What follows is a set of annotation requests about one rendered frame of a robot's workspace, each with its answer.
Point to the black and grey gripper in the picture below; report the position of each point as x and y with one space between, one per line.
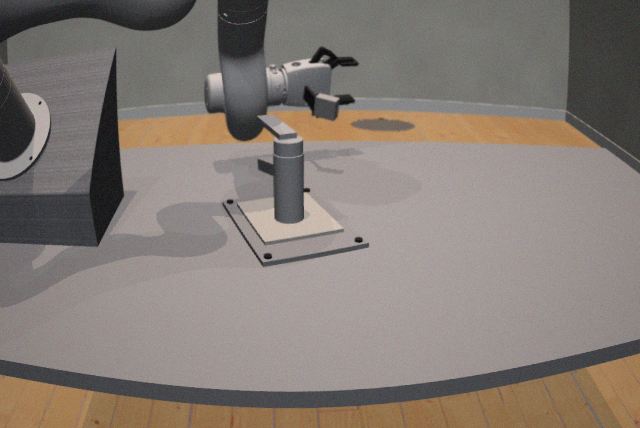
297 77

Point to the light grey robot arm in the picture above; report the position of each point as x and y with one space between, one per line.
24 132

